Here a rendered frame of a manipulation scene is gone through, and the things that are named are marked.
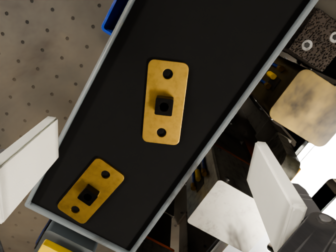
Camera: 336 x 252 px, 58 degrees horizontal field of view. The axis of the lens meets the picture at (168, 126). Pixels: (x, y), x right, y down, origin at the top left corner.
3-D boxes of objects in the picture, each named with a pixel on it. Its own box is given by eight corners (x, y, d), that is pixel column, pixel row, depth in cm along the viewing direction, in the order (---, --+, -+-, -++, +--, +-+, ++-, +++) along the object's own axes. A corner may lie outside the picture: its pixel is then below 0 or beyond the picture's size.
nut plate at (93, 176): (83, 223, 35) (80, 230, 34) (56, 205, 35) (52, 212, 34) (126, 176, 33) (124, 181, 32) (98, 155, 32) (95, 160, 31)
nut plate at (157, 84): (178, 144, 31) (178, 149, 30) (142, 140, 31) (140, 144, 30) (189, 63, 28) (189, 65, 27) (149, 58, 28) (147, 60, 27)
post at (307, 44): (249, 41, 71) (323, 72, 34) (232, 29, 71) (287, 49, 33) (262, 21, 70) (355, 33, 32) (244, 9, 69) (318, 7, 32)
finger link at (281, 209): (291, 205, 13) (309, 207, 13) (255, 140, 20) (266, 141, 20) (275, 258, 14) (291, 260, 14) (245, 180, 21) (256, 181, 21)
